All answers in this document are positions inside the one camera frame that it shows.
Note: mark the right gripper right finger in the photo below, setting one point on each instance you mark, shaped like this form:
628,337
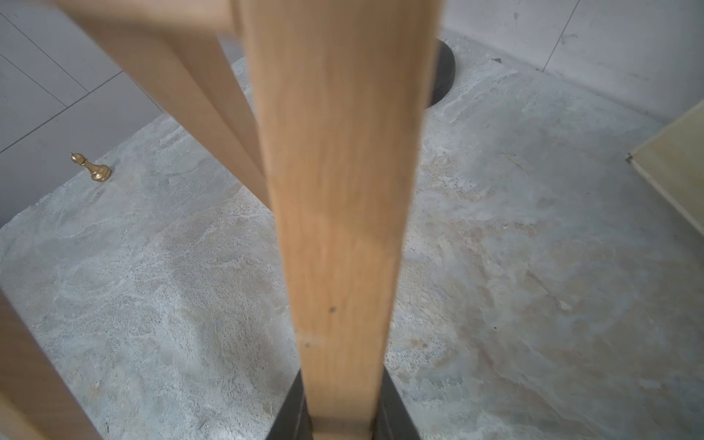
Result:
393,422

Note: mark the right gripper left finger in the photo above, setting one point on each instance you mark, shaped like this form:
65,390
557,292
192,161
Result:
293,421

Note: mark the wooden easel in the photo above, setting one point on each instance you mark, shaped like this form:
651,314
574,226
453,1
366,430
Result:
317,107

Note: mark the gold chess pawn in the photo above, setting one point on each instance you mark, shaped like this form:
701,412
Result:
99,173

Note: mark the glitter microphone on stand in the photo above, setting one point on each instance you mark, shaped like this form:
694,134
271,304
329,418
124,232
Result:
445,75

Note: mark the rear plywood board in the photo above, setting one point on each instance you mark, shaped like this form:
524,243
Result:
672,162

